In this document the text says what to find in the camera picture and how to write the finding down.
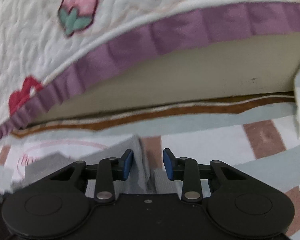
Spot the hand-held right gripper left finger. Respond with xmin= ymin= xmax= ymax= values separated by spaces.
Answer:
xmin=50 ymin=149 xmax=134 ymax=204

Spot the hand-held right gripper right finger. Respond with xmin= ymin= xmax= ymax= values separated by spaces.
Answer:
xmin=163 ymin=148 xmax=247 ymax=204

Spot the grey garment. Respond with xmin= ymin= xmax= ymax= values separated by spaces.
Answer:
xmin=22 ymin=134 xmax=182 ymax=196

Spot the beige foam mattress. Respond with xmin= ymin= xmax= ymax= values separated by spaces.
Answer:
xmin=32 ymin=32 xmax=300 ymax=126

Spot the white bear print quilt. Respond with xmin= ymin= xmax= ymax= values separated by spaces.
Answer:
xmin=0 ymin=0 xmax=300 ymax=143

